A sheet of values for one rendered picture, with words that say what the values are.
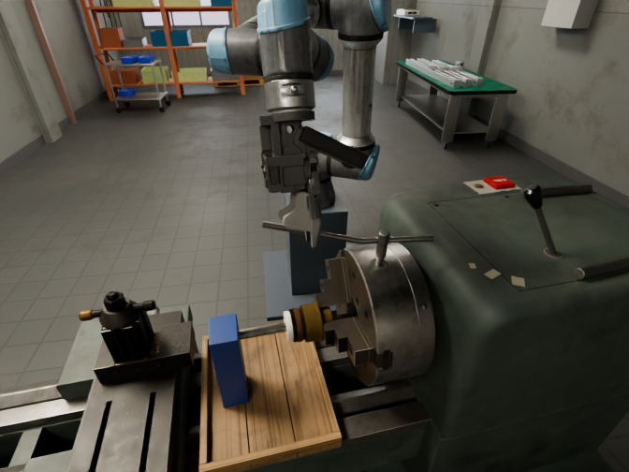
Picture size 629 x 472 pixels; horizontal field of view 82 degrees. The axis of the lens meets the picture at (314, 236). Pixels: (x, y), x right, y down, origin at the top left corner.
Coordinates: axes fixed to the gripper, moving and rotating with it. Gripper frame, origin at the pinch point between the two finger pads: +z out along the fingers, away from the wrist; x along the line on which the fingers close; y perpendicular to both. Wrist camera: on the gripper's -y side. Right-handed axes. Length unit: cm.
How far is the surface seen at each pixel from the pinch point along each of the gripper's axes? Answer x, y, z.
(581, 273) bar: 7, -49, 12
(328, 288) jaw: -16.4, -5.5, 17.3
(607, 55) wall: -252, -350, -70
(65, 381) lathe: -30, 58, 36
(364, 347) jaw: -2.6, -8.9, 25.0
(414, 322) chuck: -0.7, -18.6, 20.3
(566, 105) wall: -293, -352, -29
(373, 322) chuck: -2.0, -10.6, 19.4
